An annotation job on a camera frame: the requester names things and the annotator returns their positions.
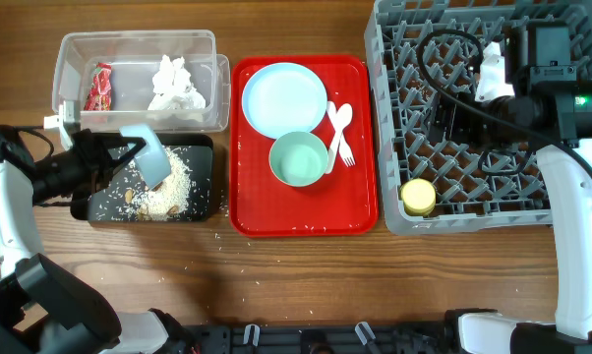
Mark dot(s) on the white plastic spoon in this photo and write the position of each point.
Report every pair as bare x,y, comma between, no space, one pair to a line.
337,130

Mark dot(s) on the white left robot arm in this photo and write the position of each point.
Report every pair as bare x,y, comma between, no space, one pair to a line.
43,307

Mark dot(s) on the light blue plate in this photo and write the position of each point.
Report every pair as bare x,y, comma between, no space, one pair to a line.
282,98

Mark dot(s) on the red serving tray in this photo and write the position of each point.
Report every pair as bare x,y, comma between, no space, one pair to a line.
344,202

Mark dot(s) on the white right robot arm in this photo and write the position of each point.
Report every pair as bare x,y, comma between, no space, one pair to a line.
551,111

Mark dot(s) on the yellow plastic cup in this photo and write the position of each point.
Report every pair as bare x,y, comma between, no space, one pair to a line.
419,197

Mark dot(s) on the white tissue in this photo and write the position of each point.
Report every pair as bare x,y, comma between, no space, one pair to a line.
173,88

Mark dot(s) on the light blue bowl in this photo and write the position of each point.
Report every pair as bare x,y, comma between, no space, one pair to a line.
151,160

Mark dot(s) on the red snack wrapper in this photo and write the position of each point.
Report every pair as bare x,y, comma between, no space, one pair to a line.
100,92

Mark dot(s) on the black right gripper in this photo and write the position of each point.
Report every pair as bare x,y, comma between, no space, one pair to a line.
457,131

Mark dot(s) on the grey dishwasher rack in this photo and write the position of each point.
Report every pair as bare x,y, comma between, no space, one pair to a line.
468,200

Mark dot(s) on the black food waste tray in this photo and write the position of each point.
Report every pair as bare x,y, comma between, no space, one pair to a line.
201,162

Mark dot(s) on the clear plastic waste bin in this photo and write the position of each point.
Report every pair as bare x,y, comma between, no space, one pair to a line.
134,57

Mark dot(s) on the rice and food scraps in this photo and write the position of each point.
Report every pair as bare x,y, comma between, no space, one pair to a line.
129,198

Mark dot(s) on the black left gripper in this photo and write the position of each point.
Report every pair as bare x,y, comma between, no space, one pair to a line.
92,147

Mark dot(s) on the mint green bowl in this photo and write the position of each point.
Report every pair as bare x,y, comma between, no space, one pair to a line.
298,159

